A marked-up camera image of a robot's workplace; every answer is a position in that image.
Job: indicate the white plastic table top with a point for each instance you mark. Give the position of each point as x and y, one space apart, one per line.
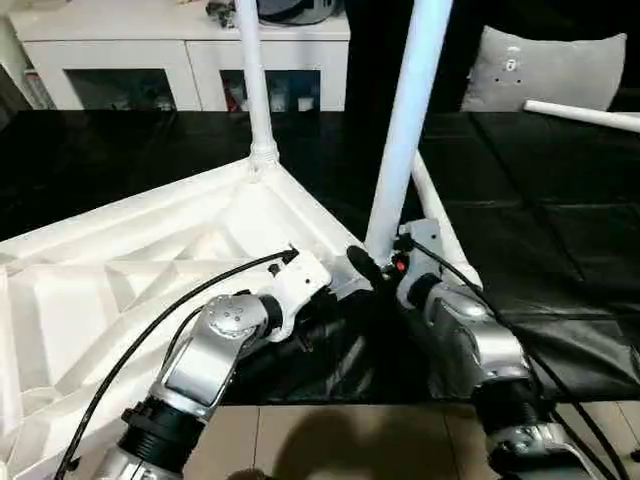
100 280

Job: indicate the black sofa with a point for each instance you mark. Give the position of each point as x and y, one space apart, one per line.
470 20

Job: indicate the black work mat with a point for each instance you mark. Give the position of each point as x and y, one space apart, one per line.
560 220

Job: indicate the white glass-door cabinet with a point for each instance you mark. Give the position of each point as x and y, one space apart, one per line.
150 50

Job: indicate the grey cushion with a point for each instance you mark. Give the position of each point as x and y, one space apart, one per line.
550 70

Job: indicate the white plastic table leg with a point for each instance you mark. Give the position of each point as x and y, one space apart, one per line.
410 120
432 195
590 116
255 80

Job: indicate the grey curtain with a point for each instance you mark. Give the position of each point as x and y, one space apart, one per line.
12 90

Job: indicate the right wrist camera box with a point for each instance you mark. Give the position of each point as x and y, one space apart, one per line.
425 245

